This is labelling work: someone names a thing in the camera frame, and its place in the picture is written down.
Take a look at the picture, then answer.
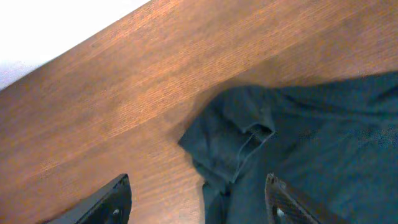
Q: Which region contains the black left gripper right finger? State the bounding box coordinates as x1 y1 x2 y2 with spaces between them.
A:
264 173 343 224

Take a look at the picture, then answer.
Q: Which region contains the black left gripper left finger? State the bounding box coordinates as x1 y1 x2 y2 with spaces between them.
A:
45 174 132 224

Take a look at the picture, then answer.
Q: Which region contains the dark green t-shirt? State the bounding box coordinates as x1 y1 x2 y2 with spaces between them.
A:
179 72 397 223

